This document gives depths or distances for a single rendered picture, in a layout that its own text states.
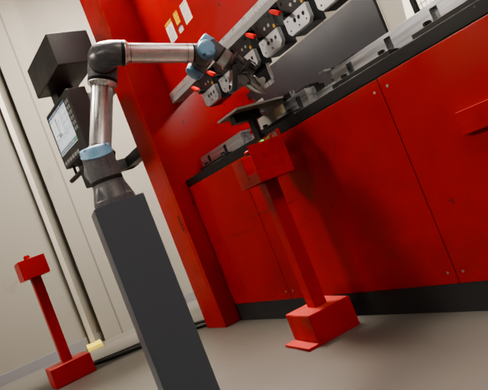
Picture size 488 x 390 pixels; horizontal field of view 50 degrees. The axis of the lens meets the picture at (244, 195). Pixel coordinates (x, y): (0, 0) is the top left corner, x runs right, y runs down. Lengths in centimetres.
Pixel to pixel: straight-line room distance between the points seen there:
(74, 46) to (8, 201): 189
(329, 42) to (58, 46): 155
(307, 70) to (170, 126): 86
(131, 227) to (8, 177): 307
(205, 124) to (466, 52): 195
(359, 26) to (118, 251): 160
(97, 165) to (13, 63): 320
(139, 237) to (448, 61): 114
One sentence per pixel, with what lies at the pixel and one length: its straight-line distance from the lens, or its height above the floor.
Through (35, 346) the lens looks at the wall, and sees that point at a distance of 477.
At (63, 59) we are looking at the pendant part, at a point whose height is 178.
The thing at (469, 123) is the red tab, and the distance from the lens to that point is 164.
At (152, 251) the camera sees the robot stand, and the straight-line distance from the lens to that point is 186.
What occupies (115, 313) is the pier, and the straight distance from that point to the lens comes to 468.
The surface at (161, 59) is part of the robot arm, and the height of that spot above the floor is 124.
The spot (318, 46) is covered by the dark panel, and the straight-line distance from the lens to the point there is 292.
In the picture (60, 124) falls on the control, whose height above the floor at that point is 148.
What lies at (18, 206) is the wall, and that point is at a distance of 480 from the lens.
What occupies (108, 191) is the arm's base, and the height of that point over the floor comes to 82.
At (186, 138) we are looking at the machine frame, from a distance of 316.
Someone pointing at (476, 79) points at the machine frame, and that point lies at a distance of 163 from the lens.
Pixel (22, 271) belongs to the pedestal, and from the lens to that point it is 347.
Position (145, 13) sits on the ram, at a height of 188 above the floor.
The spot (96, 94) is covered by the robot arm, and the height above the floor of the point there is 122.
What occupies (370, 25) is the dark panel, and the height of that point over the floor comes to 118.
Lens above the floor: 58
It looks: 2 degrees up
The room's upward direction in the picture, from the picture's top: 22 degrees counter-clockwise
